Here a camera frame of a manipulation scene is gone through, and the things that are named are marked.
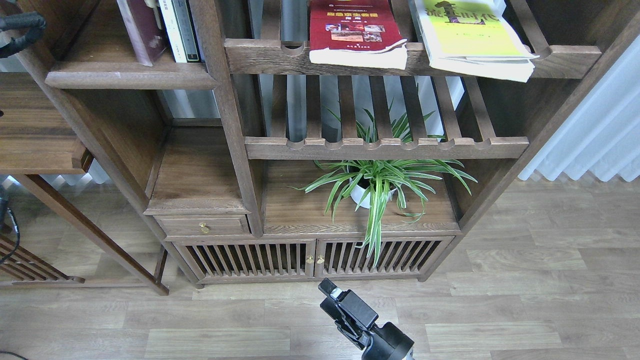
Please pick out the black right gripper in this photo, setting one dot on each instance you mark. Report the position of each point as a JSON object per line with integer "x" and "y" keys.
{"x": 356, "y": 320}

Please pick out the maroon book white characters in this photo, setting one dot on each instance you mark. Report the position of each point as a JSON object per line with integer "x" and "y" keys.
{"x": 144, "y": 26}

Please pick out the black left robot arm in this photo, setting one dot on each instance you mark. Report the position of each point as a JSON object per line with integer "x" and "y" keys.
{"x": 36, "y": 24}

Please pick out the red book on shelf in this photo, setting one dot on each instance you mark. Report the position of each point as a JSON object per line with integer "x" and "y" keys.
{"x": 356, "y": 33}

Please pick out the yellow-green book on shelf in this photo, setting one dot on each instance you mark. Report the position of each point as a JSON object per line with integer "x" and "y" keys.
{"x": 471, "y": 37}

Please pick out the brass cabinet door knobs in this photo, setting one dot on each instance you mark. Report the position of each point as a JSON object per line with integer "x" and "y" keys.
{"x": 311, "y": 259}

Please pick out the white plant pot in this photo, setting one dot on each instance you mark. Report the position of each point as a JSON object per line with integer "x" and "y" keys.
{"x": 363, "y": 194}

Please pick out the green spider plant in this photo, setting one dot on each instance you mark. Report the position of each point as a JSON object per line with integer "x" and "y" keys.
{"x": 403, "y": 174}

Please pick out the brass drawer knob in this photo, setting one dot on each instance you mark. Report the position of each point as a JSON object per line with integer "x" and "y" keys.
{"x": 204, "y": 228}

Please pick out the dark wooden bookshelf cabinet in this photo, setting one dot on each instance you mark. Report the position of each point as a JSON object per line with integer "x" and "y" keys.
{"x": 219, "y": 142}

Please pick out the white curtain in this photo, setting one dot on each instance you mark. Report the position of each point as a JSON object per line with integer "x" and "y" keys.
{"x": 602, "y": 135}

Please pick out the dark green upright book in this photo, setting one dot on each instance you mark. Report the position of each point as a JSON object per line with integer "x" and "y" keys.
{"x": 190, "y": 49}

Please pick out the white upright book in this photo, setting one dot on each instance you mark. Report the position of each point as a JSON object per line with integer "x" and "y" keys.
{"x": 172, "y": 28}

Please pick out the wooden side table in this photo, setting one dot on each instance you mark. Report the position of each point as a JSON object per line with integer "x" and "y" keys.
{"x": 36, "y": 140}

